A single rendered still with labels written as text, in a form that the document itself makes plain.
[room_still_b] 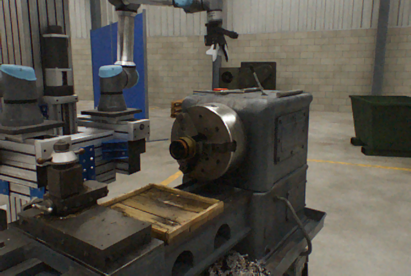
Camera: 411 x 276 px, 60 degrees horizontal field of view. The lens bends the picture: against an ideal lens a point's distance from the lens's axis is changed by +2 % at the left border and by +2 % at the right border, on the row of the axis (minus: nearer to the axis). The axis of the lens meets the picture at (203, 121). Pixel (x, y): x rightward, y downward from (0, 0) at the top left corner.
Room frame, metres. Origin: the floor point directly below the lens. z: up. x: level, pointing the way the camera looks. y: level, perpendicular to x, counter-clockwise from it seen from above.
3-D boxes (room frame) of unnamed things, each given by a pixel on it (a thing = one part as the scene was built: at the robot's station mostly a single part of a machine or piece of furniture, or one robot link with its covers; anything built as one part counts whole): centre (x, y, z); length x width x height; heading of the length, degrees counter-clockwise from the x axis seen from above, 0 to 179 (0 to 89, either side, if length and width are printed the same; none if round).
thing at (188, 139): (1.31, 0.08, 1.08); 0.09 x 0.09 x 0.09; 54
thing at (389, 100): (5.68, -3.01, 0.43); 1.34 x 0.94 x 0.85; 171
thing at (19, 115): (1.40, 0.73, 1.21); 0.15 x 0.15 x 0.10
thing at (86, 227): (0.95, 0.36, 0.95); 0.43 x 0.17 x 0.05; 54
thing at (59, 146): (0.99, 0.41, 1.17); 0.04 x 0.04 x 0.03
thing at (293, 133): (1.76, -0.23, 1.06); 0.59 x 0.48 x 0.39; 144
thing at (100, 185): (1.01, 0.39, 0.99); 0.20 x 0.10 x 0.05; 144
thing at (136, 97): (8.04, 2.05, 1.18); 4.12 x 0.80 x 2.35; 30
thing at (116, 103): (1.83, 0.48, 1.21); 0.15 x 0.15 x 0.10
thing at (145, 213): (1.19, 0.16, 0.89); 0.36 x 0.30 x 0.04; 54
